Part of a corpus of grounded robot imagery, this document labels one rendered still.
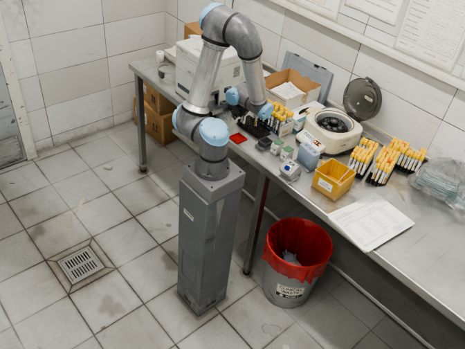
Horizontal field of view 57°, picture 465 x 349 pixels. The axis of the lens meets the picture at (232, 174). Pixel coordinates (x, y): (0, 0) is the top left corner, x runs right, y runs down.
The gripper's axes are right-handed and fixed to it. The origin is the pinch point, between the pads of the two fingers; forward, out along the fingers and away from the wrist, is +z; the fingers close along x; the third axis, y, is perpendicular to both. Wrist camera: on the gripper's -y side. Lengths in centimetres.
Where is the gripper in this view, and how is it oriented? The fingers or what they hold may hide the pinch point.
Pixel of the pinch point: (225, 115)
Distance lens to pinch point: 224.4
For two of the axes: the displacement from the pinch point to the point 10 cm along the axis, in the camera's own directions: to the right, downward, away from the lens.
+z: -4.1, 3.9, 8.2
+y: 5.2, 8.4, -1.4
